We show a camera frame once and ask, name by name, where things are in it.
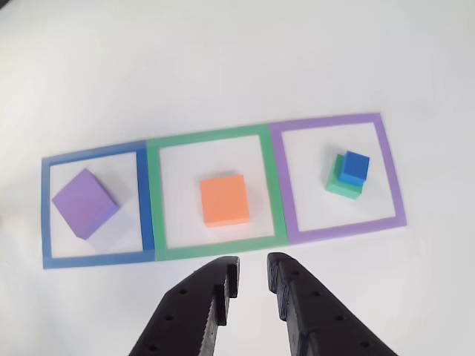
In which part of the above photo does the orange square block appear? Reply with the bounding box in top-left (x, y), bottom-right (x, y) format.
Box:
top-left (199, 174), bottom-right (250, 228)

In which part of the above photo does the green cube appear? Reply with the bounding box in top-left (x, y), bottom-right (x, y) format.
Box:
top-left (325, 154), bottom-right (364, 200)

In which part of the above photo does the purple square block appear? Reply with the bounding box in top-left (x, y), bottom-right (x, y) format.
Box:
top-left (50, 168), bottom-right (120, 241)

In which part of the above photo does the small blue cube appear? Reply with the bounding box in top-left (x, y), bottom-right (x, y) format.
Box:
top-left (339, 151), bottom-right (371, 186)

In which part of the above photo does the green square frame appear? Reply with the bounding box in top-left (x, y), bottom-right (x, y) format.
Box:
top-left (146, 123), bottom-right (289, 263)

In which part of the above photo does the purple square frame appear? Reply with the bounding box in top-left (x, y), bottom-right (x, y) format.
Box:
top-left (269, 112), bottom-right (408, 245)

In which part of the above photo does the blue square frame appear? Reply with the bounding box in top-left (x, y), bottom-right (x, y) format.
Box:
top-left (41, 142), bottom-right (156, 270)

